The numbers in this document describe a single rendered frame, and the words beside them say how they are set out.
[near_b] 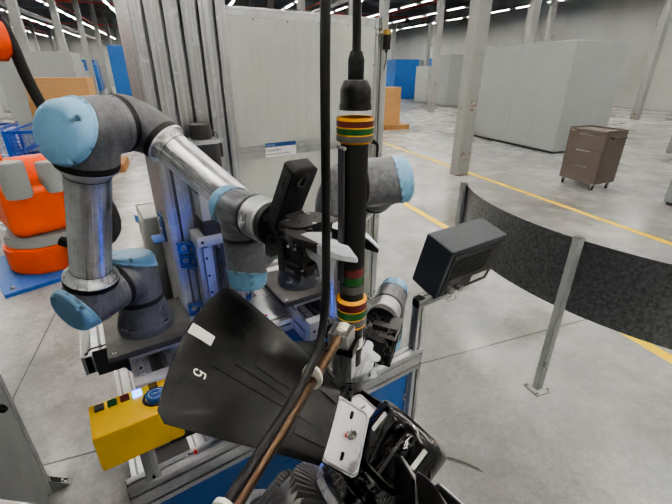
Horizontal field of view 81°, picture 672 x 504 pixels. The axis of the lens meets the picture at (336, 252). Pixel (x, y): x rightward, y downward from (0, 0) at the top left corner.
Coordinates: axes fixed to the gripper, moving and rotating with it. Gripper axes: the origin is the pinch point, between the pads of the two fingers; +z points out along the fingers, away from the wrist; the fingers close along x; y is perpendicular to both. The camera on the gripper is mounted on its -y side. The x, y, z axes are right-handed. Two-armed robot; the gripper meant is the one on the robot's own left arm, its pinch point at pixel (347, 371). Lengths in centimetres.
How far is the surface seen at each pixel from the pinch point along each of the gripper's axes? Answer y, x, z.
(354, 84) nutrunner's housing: -1, -52, 13
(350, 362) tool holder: 3.5, -16.4, 15.1
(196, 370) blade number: -10.6, -21.7, 29.7
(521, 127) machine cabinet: 117, 65, -1021
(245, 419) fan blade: -4.6, -16.4, 29.3
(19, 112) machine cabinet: -912, 131, -557
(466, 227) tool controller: 17, -9, -68
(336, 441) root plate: 4.6, -8.5, 21.7
